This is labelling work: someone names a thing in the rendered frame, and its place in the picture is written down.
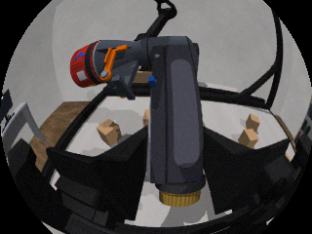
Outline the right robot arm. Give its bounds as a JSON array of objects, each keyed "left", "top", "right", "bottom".
[{"left": 134, "top": 0, "right": 177, "bottom": 71}]

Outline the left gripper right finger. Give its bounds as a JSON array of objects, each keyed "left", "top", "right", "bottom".
[{"left": 203, "top": 126, "right": 290, "bottom": 215}]

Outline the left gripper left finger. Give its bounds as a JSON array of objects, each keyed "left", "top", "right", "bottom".
[{"left": 46, "top": 125, "right": 148, "bottom": 221}]

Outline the black hose nozzle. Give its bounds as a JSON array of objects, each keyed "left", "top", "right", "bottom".
[{"left": 70, "top": 36, "right": 206, "bottom": 207}]

